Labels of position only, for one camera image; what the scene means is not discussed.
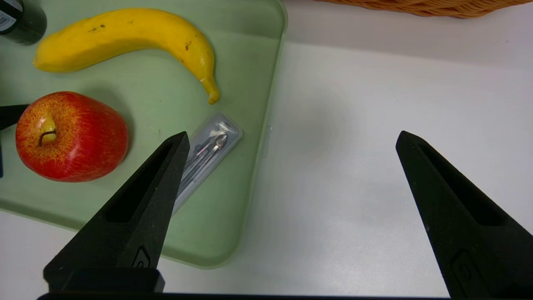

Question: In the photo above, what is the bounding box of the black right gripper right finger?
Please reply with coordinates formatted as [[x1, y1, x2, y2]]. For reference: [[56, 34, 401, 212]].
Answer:
[[395, 130, 533, 298]]

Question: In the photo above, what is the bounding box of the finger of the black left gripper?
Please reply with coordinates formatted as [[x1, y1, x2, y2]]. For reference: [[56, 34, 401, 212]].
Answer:
[[0, 104, 30, 130]]

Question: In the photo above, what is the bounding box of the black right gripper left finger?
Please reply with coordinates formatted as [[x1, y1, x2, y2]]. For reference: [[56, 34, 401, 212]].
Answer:
[[43, 132, 191, 293]]

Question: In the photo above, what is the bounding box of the red apple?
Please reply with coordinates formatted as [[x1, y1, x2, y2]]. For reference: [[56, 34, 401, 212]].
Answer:
[[15, 91, 129, 183]]

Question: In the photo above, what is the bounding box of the black cosmetic tube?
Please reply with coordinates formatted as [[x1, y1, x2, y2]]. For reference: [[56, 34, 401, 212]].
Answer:
[[0, 0, 47, 45]]

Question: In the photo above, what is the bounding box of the orange wicker basket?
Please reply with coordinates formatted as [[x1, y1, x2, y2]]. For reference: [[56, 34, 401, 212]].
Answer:
[[316, 0, 533, 19]]

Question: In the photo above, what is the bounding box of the clear plastic compass case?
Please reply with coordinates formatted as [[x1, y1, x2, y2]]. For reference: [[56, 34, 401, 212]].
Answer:
[[173, 112, 244, 215]]

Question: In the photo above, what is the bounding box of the light green plastic tray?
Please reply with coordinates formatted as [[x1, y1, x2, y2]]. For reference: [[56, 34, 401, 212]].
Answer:
[[0, 0, 288, 268]]

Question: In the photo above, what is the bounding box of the yellow banana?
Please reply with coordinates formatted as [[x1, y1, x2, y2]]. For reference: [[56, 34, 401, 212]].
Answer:
[[33, 7, 220, 105]]

